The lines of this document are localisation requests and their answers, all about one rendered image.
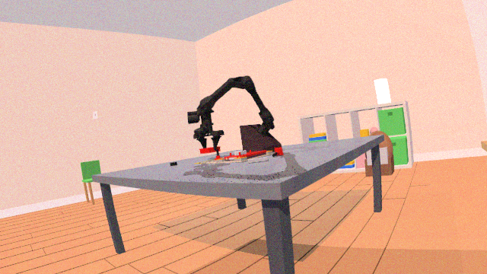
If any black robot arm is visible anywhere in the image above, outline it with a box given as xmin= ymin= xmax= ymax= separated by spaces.
xmin=187 ymin=75 xmax=275 ymax=136

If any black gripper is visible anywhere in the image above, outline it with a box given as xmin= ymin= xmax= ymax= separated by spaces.
xmin=193 ymin=121 xmax=224 ymax=151

